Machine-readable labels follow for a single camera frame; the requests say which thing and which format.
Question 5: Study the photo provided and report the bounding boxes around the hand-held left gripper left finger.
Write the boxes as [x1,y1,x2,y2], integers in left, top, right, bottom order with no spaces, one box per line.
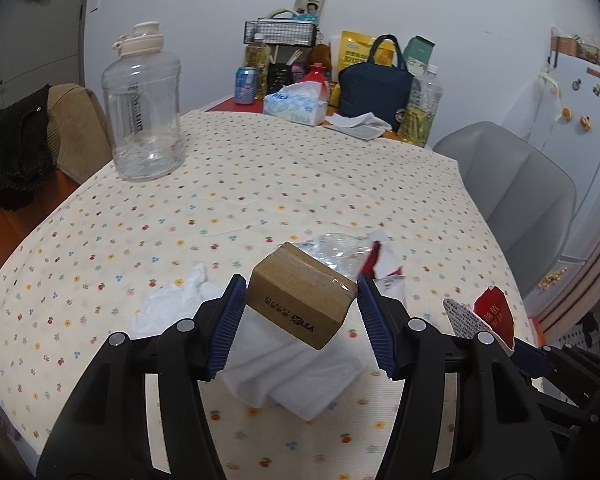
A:
[36,274,248,480]

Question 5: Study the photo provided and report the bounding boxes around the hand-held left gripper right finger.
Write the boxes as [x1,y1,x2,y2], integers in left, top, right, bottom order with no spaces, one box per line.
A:
[356,274,563,480]

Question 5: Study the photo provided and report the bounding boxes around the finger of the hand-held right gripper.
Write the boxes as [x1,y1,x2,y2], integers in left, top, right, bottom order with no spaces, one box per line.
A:
[531,384,600,427]
[510,336,600,405]

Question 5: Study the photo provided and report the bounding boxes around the red torn packet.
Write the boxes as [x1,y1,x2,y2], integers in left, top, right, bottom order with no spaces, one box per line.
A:
[442,285,517,352]

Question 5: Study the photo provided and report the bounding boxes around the small cardboard box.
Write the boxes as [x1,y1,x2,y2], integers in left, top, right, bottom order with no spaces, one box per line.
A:
[245,241,359,351]

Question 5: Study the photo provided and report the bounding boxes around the perforated floor mat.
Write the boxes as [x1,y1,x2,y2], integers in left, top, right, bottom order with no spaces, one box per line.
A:
[542,317,600,356]

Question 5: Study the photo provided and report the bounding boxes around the white crumpled cloth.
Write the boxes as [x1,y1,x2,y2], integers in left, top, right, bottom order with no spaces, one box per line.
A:
[130,262,366,422]

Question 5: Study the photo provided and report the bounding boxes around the cluster of small fridge magnets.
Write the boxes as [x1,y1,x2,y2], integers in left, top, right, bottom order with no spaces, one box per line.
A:
[537,270,568,291]

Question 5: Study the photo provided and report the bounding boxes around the clear plastic wrapper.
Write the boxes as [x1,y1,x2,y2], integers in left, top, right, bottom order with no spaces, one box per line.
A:
[292,232,378,283]

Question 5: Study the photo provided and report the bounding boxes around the grey chair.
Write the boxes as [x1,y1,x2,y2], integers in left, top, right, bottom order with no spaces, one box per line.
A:
[432,121,578,293]

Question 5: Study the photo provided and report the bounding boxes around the white fridge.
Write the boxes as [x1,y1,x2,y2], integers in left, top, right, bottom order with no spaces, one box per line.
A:
[522,47,600,311]

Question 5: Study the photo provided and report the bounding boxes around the crumpled white tissue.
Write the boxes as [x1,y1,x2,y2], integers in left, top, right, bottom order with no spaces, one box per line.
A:
[326,112,393,133]

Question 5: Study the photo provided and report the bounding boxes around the large clear water jug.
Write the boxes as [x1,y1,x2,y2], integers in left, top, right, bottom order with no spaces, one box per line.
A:
[101,21,186,182]

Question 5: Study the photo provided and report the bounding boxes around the clear bottle with floral label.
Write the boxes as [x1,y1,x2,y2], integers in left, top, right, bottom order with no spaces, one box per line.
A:
[396,64,444,148]

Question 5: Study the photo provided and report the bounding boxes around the blue tissue box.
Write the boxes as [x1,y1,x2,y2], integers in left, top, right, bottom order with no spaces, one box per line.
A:
[263,81,329,127]

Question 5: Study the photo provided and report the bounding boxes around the navy lunch bag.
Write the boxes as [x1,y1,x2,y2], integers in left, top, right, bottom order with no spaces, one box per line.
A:
[338,35,415,131]

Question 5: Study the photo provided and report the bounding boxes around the blue soda can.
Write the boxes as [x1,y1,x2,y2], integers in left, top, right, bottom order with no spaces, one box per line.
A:
[235,66,259,106]

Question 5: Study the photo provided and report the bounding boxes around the white tote bag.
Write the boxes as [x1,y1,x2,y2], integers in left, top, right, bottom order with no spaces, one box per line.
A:
[525,72,561,153]

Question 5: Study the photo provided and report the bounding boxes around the tan upholstered chair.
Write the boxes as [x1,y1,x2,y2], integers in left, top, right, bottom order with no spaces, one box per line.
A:
[47,83,113,184]

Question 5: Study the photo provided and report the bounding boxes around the black mesh pen holder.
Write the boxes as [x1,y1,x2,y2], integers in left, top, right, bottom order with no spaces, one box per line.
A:
[268,62,293,95]

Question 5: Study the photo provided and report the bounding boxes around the red bottle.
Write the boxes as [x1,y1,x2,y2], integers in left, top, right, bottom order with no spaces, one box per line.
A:
[300,62,331,93]

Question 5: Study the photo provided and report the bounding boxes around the yellow drink bottle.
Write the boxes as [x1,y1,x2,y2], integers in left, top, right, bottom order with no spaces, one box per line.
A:
[245,33,272,98]

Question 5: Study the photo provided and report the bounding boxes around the green carton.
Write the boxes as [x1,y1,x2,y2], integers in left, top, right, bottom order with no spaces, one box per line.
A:
[402,35,436,78]

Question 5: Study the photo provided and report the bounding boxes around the black clothing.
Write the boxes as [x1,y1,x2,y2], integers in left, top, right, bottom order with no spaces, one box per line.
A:
[0,85,56,211]

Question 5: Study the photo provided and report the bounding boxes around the yellow pouch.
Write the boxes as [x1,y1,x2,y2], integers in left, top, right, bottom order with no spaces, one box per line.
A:
[340,30,397,68]

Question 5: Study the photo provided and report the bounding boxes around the woven brown basket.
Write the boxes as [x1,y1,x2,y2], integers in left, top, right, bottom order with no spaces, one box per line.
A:
[552,30,583,58]

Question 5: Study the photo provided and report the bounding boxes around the grey door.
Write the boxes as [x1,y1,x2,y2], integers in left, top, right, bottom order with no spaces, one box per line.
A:
[0,0,88,126]

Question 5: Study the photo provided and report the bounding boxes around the black wire basket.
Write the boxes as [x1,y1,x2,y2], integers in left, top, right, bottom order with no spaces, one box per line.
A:
[244,20,317,46]

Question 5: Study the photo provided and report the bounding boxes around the wire frame glass box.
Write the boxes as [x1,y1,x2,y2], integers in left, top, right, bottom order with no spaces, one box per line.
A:
[577,40,600,68]

